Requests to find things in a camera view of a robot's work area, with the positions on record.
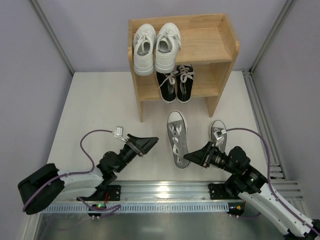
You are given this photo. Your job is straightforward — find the grey canvas sneaker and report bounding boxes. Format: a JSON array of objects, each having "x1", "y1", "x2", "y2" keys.
[
  {"x1": 209, "y1": 120, "x2": 227, "y2": 152},
  {"x1": 166, "y1": 110, "x2": 190, "y2": 169}
]

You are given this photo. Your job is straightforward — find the black canvas sneaker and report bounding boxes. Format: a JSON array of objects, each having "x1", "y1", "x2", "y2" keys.
[
  {"x1": 155, "y1": 71, "x2": 177, "y2": 103},
  {"x1": 176, "y1": 64, "x2": 195, "y2": 104}
]

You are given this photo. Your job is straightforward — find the white sneaker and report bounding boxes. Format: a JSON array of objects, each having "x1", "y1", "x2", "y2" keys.
[
  {"x1": 154, "y1": 22, "x2": 182, "y2": 74},
  {"x1": 132, "y1": 23, "x2": 156, "y2": 76}
]

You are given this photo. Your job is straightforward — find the wooden two-tier shoe shelf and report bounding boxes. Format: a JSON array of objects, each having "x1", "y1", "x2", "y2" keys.
[{"x1": 128, "y1": 13, "x2": 240, "y2": 119}]

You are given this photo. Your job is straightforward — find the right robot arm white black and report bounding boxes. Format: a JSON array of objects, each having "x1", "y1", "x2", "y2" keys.
[{"x1": 184, "y1": 142, "x2": 320, "y2": 240}]

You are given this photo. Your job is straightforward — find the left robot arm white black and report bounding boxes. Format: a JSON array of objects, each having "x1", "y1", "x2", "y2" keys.
[{"x1": 17, "y1": 134, "x2": 159, "y2": 215}]

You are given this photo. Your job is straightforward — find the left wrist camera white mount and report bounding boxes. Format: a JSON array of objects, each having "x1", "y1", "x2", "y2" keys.
[{"x1": 112, "y1": 126, "x2": 126, "y2": 142}]

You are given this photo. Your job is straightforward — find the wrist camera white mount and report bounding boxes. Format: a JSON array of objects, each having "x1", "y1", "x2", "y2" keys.
[
  {"x1": 211, "y1": 128, "x2": 227, "y2": 147},
  {"x1": 112, "y1": 126, "x2": 126, "y2": 142}
]

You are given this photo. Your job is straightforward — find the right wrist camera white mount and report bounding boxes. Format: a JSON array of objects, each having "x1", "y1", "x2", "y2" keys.
[{"x1": 211, "y1": 128, "x2": 227, "y2": 147}]

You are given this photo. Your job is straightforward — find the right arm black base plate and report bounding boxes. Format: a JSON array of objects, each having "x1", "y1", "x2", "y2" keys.
[{"x1": 207, "y1": 183, "x2": 232, "y2": 200}]

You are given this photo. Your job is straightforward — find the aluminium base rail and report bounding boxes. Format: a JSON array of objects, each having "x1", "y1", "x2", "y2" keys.
[{"x1": 109, "y1": 180, "x2": 303, "y2": 202}]

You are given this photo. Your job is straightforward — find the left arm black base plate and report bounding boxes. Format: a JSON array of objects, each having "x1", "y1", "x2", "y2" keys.
[{"x1": 95, "y1": 185, "x2": 121, "y2": 202}]

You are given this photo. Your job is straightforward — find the perforated cable duct strip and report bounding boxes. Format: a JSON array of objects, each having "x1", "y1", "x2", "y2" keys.
[{"x1": 42, "y1": 201, "x2": 229, "y2": 214}]

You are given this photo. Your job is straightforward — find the left aluminium frame post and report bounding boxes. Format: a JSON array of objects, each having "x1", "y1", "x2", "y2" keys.
[{"x1": 28, "y1": 0, "x2": 75, "y2": 76}]

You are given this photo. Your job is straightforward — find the aluminium frame post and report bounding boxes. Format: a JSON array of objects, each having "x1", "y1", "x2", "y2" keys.
[
  {"x1": 249, "y1": 0, "x2": 297, "y2": 75},
  {"x1": 28, "y1": 0, "x2": 75, "y2": 76}
]

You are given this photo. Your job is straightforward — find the right aluminium frame post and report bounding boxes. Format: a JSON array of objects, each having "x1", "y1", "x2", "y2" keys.
[{"x1": 249, "y1": 0, "x2": 297, "y2": 75}]

